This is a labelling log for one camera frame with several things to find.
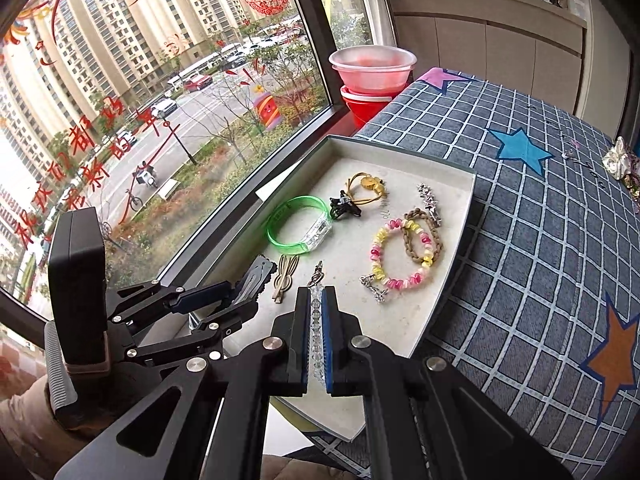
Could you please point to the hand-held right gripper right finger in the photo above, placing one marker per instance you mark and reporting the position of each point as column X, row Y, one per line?
column 327, row 335

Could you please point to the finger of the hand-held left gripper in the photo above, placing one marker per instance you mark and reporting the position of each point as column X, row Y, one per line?
column 210, row 332
column 200, row 297

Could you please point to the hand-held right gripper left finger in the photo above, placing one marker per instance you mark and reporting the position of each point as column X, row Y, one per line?
column 305, row 335

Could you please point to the clear crystal bead strand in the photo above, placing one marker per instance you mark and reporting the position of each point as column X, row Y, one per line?
column 316, row 320

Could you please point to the gold bunny hair clip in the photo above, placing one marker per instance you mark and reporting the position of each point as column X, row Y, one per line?
column 282, row 285

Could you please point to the grey serrated hair clip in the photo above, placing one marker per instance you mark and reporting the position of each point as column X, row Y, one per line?
column 260, row 275

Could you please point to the dark green tray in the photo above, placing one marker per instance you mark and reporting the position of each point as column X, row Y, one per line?
column 350, row 260

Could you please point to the black claw hair clip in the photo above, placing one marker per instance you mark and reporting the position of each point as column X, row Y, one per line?
column 342, row 206

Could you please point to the person's left forearm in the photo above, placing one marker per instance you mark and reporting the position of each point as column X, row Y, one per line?
column 25, row 402

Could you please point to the silver star hair clip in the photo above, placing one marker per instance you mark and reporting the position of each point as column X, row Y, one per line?
column 429, row 203

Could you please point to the grey checked tablecloth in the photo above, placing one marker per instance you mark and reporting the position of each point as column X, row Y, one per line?
column 525, row 260

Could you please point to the red plastic bucket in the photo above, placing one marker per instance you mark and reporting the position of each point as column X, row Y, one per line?
column 365, row 110

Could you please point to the pink plastic bowl stack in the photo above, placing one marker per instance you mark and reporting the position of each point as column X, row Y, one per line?
column 372, row 72

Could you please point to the blue star patch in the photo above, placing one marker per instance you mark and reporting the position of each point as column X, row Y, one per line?
column 520, row 150

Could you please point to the beige low cabinet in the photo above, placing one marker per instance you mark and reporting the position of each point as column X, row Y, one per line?
column 500, row 45

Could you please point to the white scrunchie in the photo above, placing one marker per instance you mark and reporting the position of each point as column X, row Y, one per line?
column 616, row 157

